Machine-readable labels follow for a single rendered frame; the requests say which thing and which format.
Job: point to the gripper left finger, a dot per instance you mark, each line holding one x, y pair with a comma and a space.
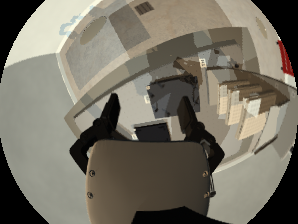
101, 129

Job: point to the beige plate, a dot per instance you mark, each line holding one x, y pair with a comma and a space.
222, 94
254, 114
235, 101

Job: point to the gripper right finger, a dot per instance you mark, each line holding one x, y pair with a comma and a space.
195, 131

